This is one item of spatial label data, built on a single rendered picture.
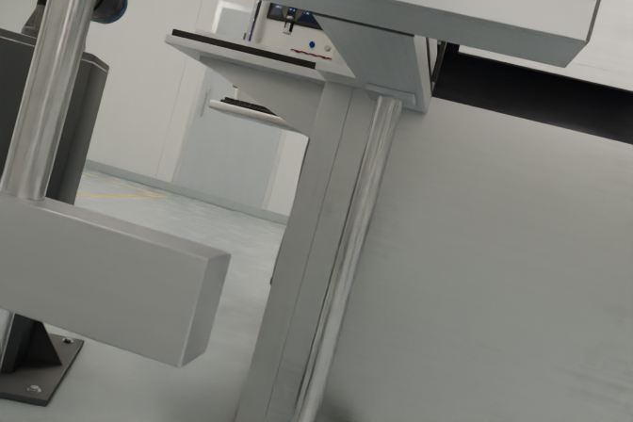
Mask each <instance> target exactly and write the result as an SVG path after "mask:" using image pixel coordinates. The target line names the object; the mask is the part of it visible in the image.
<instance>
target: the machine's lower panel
mask: <svg viewBox="0 0 633 422"><path fill-rule="evenodd" d="M375 104H376V101H373V100H371V99H370V98H369V96H368V95H367V93H366V92H365V90H364V89H360V88H355V87H354V90H353V93H352V96H351V100H350V103H349V110H348V114H347V117H346V120H345V124H344V127H343V131H342V135H341V138H340V141H339V145H338V149H337V153H336V156H335V160H334V163H333V169H332V173H331V177H330V180H329V184H328V187H327V191H326V194H325V198H324V202H323V204H322V208H321V212H320V216H319V219H318V223H317V227H316V232H315V236H314V240H313V243H312V247H311V250H310V254H309V257H308V261H307V265H306V268H305V271H304V275H303V279H302V282H301V286H300V292H299V295H298V299H297V303H296V306H295V310H294V314H293V317H292V320H291V324H290V328H289V331H288V335H287V338H286V342H285V345H284V352H283V356H282V359H281V362H280V366H279V369H278V373H277V377H276V381H275V383H274V387H273V391H272V394H271V398H270V402H269V405H268V411H267V415H266V419H265V422H289V421H290V418H291V415H292V411H293V407H294V404H295V400H296V396H297V393H298V390H299V386H300V380H301V376H302V372H303V369H304V366H305V362H306V358H307V355H308V351H309V348H310V345H311V341H312V337H313V334H314V330H315V326H316V323H317V317H318V313H319V310H320V306H321V303H322V299H323V296H324V292H325V288H326V285H327V282H328V278H329V274H330V271H331V267H332V263H333V258H334V254H335V250H336V247H337V243H338V239H339V236H340V233H341V229H342V225H343V222H344V218H345V215H346V212H347V208H348V204H349V198H350V194H351V191H352V188H353V184H354V180H355V177H356V173H357V170H358V166H359V163H360V159H361V155H362V152H363V148H364V145H365V139H366V135H367V131H368V128H369V125H370V121H371V117H372V114H373V110H374V106H375ZM317 422H633V145H631V144H627V143H623V142H620V141H615V140H611V139H607V138H600V137H597V136H592V135H588V134H584V133H580V132H577V131H573V130H568V129H564V128H560V127H557V126H553V125H549V124H544V123H540V122H534V121H530V120H526V119H521V118H517V117H513V116H510V115H506V114H502V113H498V112H493V111H490V110H486V109H482V108H478V107H474V106H470V105H463V104H459V103H455V102H451V101H447V100H443V99H439V98H435V97H431V99H430V105H429V109H428V112H427V113H423V112H419V111H415V110H411V109H408V108H404V107H402V108H401V111H400V115H399V118H398V125H397V129H396V132H395V135H394V139H393V142H392V146H391V150H390V153H389V156H388V160H387V164H386V167H385V171H384V175H383V177H382V181H381V187H380V191H379V195H378V199H377V201H376V205H375V209H374V212H373V216H372V220H371V222H370V226H369V230H368V233H367V237H366V241H365V246H364V250H363V254H362V257H361V261H360V265H359V267H358V271H357V275H356V279H355V282H354V286H353V289H352V292H351V296H350V300H349V306H348V310H347V313H346V316H345V320H344V324H343V327H342V331H341V334H340V337H339V341H338V345H337V349H336V352H335V355H334V359H333V365H332V369H331V372H330V376H329V379H328V382H327V386H326V390H325V394H324V397H323V400H322V404H321V407H320V411H319V415H318V418H317Z"/></svg>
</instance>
